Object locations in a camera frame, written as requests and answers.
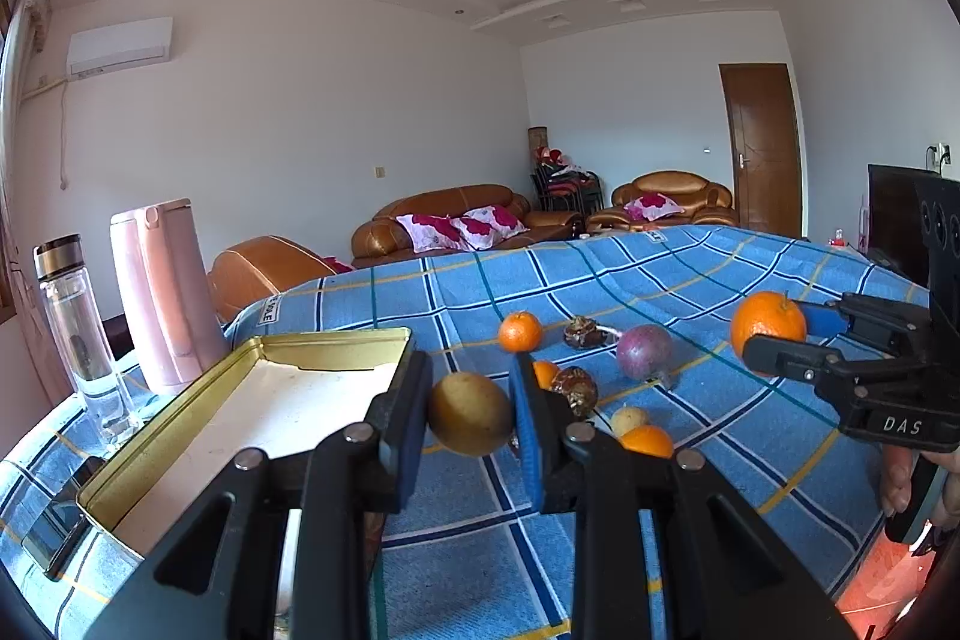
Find brown dried fruit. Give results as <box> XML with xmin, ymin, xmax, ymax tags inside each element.
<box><xmin>563</xmin><ymin>317</ymin><xmax>608</xmax><ymax>351</ymax></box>

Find floral pillow on armchair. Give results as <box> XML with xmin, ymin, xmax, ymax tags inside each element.
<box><xmin>623</xmin><ymin>191</ymin><xmax>685</xmax><ymax>224</ymax></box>

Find small yellow fruit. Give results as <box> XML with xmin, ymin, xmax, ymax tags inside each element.
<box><xmin>610</xmin><ymin>406</ymin><xmax>649</xmax><ymax>438</ymax></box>
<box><xmin>428</xmin><ymin>372</ymin><xmax>512</xmax><ymax>458</ymax></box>

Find brown wooden door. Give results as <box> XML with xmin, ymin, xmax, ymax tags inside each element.
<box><xmin>719</xmin><ymin>64</ymin><xmax>802</xmax><ymax>239</ymax></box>

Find near brown leather chair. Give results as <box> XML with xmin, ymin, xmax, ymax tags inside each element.
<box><xmin>206</xmin><ymin>236</ymin><xmax>352</xmax><ymax>325</ymax></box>

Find brown leather armchair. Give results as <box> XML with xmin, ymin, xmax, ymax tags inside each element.
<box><xmin>586</xmin><ymin>170</ymin><xmax>739</xmax><ymax>234</ymax></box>

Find black television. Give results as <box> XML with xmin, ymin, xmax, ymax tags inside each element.
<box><xmin>867</xmin><ymin>164</ymin><xmax>935</xmax><ymax>287</ymax></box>

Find right hand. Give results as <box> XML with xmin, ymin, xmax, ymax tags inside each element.
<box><xmin>880</xmin><ymin>445</ymin><xmax>960</xmax><ymax>530</ymax></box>

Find gold metal tin tray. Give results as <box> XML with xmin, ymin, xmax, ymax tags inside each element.
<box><xmin>78</xmin><ymin>328</ymin><xmax>418</xmax><ymax>638</ymax></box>

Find brown leather three-seat sofa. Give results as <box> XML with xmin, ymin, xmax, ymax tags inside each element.
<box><xmin>352</xmin><ymin>184</ymin><xmax>584</xmax><ymax>268</ymax></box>

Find pink electric kettle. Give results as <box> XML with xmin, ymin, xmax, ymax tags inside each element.
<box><xmin>109</xmin><ymin>198</ymin><xmax>228</xmax><ymax>396</ymax></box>

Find floral pillow right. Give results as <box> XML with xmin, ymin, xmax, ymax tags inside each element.
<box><xmin>454</xmin><ymin>205</ymin><xmax>527</xmax><ymax>252</ymax></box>

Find black smartphone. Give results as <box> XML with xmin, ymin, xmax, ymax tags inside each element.
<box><xmin>23</xmin><ymin>456</ymin><xmax>104</xmax><ymax>580</ymax></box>

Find clear glass water bottle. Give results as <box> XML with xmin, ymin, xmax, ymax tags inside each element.
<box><xmin>34</xmin><ymin>234</ymin><xmax>143</xmax><ymax>453</ymax></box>

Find stacked chairs with red items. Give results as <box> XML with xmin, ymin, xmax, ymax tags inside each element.
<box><xmin>532</xmin><ymin>146</ymin><xmax>604</xmax><ymax>216</ymax></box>

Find wrinkled brown passion fruit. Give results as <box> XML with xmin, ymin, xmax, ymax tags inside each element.
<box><xmin>550</xmin><ymin>365</ymin><xmax>599</xmax><ymax>419</ymax></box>

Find white wall air conditioner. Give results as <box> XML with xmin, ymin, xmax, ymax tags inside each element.
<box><xmin>67</xmin><ymin>16</ymin><xmax>174</xmax><ymax>80</ymax></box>

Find purple round radish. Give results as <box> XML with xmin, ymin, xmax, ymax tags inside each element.
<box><xmin>617</xmin><ymin>325</ymin><xmax>677</xmax><ymax>390</ymax></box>

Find orange tangerine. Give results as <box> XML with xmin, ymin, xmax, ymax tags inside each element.
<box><xmin>619</xmin><ymin>424</ymin><xmax>674</xmax><ymax>459</ymax></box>
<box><xmin>532</xmin><ymin>360</ymin><xmax>560</xmax><ymax>390</ymax></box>
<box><xmin>498</xmin><ymin>310</ymin><xmax>544</xmax><ymax>354</ymax></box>
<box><xmin>731</xmin><ymin>291</ymin><xmax>807</xmax><ymax>359</ymax></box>

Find floral pillow left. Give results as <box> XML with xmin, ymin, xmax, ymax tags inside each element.
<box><xmin>395</xmin><ymin>213</ymin><xmax>470</xmax><ymax>255</ymax></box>

